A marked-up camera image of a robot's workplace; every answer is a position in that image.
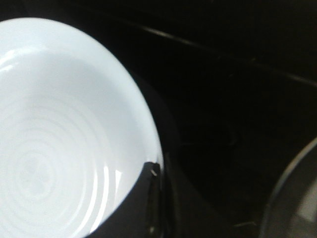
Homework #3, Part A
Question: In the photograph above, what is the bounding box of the light blue plate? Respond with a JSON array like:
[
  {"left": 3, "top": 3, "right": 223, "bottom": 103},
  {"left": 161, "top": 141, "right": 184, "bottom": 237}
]
[{"left": 0, "top": 17, "right": 163, "bottom": 238}]

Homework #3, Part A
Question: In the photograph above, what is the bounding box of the black glass gas stove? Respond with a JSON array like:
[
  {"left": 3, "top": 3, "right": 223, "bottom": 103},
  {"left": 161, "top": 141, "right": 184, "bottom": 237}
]
[{"left": 0, "top": 0, "right": 317, "bottom": 238}]

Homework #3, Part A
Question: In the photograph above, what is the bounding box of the black frying pan mint handle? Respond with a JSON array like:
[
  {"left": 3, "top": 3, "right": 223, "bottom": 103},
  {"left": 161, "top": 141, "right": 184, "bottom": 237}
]
[{"left": 89, "top": 162, "right": 165, "bottom": 238}]

